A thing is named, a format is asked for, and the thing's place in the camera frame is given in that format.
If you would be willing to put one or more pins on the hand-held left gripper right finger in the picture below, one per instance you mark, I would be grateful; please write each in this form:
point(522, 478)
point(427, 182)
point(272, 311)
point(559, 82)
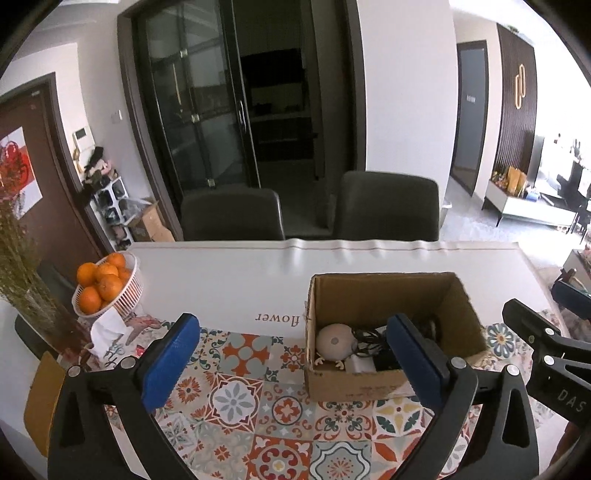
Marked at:
point(415, 364)

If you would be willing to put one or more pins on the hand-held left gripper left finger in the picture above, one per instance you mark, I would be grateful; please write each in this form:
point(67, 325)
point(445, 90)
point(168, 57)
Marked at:
point(168, 364)

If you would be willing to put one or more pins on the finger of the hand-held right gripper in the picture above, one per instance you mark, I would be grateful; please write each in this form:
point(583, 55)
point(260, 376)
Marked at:
point(531, 323)
point(575, 293)

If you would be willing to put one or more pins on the brown cardboard box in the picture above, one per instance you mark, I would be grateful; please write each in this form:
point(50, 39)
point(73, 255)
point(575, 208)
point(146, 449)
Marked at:
point(351, 390)

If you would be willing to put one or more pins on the person's right forearm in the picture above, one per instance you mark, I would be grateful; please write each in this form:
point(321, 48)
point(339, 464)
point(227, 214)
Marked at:
point(570, 443)

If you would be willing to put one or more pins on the small white box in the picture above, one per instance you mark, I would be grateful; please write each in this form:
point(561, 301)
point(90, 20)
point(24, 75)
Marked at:
point(360, 364)

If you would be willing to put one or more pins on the printed tissue pack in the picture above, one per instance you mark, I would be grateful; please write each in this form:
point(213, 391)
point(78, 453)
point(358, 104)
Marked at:
point(111, 332)

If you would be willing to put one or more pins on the white fruit basket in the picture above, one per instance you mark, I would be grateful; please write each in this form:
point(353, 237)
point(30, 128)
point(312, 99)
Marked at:
point(124, 300)

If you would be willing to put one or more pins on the beige round device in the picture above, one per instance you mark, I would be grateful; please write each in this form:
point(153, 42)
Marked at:
point(334, 342)

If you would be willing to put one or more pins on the white television cabinet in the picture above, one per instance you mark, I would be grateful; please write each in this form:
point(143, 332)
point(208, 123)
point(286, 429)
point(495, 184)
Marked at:
point(531, 210)

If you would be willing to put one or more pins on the pile of oranges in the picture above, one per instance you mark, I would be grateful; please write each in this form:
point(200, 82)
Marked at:
point(104, 281)

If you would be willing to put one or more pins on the yellow paper bag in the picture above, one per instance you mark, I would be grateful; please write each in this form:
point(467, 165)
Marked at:
point(515, 181)

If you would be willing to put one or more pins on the television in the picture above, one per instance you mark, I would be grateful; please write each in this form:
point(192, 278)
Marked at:
point(558, 166)

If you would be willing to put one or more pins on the patterned tile table mat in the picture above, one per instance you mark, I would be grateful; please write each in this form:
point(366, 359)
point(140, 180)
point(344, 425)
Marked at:
point(286, 415)

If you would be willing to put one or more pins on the yellow chair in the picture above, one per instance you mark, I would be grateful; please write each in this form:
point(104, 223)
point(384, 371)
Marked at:
point(44, 401)

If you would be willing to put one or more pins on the small cardboard box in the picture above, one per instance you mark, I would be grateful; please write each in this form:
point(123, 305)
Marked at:
point(154, 226)

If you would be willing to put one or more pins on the glass vase with dried grass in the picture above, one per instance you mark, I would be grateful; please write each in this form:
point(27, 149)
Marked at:
point(27, 286)

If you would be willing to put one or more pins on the dark grey dining chair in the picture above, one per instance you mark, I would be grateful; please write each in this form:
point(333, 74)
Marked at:
point(231, 214)
point(385, 205)

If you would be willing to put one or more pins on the white shoe rack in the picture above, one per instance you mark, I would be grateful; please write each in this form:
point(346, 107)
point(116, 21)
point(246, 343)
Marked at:
point(113, 207)

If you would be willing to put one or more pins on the brown wooden door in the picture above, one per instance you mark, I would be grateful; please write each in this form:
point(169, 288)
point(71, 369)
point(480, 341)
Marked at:
point(60, 194)

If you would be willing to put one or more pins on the dark hallway door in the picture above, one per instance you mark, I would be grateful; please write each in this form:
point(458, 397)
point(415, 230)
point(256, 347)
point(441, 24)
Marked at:
point(471, 115)

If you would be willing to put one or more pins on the heap of mixed clutter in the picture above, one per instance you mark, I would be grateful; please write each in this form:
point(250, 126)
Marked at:
point(99, 168)

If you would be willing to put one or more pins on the white intercom panel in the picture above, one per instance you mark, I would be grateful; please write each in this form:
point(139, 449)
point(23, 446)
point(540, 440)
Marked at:
point(83, 139)

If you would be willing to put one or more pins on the black framed glass door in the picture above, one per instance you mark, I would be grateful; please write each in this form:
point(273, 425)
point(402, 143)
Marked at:
point(194, 106)

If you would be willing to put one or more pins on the gold wall ornament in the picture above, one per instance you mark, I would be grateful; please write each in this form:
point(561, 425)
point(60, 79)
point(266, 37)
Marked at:
point(521, 87)

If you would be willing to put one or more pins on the red wall poster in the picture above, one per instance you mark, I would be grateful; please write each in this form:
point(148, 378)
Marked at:
point(18, 170)

